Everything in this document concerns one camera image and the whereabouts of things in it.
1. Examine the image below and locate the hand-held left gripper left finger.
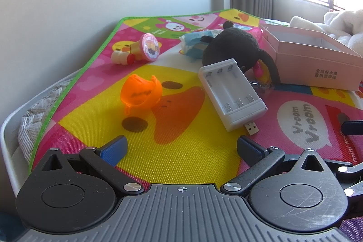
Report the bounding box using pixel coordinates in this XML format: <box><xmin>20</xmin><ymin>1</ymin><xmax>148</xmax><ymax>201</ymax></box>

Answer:
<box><xmin>42</xmin><ymin>136</ymin><xmax>145</xmax><ymax>195</ymax></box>

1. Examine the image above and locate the colourful cartoon play mat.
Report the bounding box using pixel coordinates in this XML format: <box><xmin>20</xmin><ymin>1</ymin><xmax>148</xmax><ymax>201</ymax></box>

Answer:
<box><xmin>28</xmin><ymin>8</ymin><xmax>363</xmax><ymax>242</ymax></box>

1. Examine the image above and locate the white fluffy blanket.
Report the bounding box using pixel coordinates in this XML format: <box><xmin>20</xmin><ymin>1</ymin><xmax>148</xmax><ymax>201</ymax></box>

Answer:
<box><xmin>289</xmin><ymin>8</ymin><xmax>363</xmax><ymax>57</ymax></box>

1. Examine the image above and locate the white battery charger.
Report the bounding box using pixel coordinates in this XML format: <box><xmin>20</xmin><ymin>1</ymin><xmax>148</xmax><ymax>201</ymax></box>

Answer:
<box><xmin>199</xmin><ymin>59</ymin><xmax>268</xmax><ymax>136</ymax></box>

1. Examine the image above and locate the orange plastic capsule half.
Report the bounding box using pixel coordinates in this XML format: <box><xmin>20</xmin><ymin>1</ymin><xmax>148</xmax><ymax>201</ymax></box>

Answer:
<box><xmin>120</xmin><ymin>74</ymin><xmax>163</xmax><ymax>115</ymax></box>

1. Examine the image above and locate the small pink yellow toy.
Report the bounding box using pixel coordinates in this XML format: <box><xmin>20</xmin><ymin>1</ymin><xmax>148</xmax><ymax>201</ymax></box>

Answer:
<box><xmin>250</xmin><ymin>59</ymin><xmax>275</xmax><ymax>91</ymax></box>

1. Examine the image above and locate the blue cloth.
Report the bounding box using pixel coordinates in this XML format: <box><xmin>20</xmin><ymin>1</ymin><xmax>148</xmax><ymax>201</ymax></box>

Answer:
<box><xmin>0</xmin><ymin>212</ymin><xmax>19</xmax><ymax>242</ymax></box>

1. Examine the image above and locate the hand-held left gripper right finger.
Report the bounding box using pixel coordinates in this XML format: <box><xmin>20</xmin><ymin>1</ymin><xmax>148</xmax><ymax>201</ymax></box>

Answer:
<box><xmin>221</xmin><ymin>136</ymin><xmax>326</xmax><ymax>197</ymax></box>

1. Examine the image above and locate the grey quilted mattress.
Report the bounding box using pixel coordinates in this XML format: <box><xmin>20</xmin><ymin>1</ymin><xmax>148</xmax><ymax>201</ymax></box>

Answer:
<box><xmin>17</xmin><ymin>80</ymin><xmax>73</xmax><ymax>161</ymax></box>

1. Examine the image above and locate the blue tissue packet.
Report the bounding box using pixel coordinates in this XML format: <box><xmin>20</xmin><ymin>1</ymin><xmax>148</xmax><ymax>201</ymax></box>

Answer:
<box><xmin>179</xmin><ymin>29</ymin><xmax>224</xmax><ymax>61</ymax></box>

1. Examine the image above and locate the pink cardboard box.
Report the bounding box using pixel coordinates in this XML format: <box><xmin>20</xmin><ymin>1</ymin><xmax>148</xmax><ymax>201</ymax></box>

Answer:
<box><xmin>259</xmin><ymin>21</ymin><xmax>363</xmax><ymax>92</ymax></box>

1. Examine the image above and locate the black plush toy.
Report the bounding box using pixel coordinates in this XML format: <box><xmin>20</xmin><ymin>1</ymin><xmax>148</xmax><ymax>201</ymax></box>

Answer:
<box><xmin>201</xmin><ymin>20</ymin><xmax>281</xmax><ymax>84</ymax></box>

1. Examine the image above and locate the small white red toy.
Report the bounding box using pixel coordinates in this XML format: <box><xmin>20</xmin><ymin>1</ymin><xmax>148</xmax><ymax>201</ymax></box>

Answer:
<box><xmin>111</xmin><ymin>50</ymin><xmax>136</xmax><ymax>66</ymax></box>

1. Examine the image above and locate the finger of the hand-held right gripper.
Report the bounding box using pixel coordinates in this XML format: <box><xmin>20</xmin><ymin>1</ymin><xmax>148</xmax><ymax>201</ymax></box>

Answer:
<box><xmin>337</xmin><ymin>114</ymin><xmax>363</xmax><ymax>137</ymax></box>
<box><xmin>337</xmin><ymin>161</ymin><xmax>363</xmax><ymax>198</ymax></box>

